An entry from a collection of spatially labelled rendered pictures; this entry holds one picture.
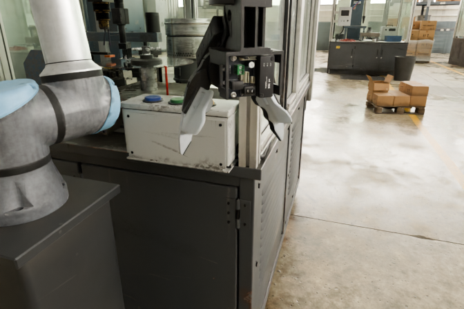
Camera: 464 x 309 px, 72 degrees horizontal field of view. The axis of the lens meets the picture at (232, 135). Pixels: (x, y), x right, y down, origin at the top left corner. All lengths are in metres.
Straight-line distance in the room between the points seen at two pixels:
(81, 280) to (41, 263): 0.12
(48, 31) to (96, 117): 0.18
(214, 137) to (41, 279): 0.41
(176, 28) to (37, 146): 1.30
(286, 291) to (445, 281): 0.71
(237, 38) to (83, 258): 0.54
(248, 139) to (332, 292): 0.97
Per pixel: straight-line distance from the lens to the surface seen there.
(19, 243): 0.63
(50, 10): 0.71
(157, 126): 0.79
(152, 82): 1.19
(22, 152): 0.65
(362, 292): 1.61
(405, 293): 1.68
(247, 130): 0.75
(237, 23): 0.36
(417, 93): 4.60
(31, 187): 0.67
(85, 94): 0.69
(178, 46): 1.84
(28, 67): 1.30
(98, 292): 0.81
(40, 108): 0.65
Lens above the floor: 1.08
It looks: 19 degrees down
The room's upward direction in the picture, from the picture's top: straight up
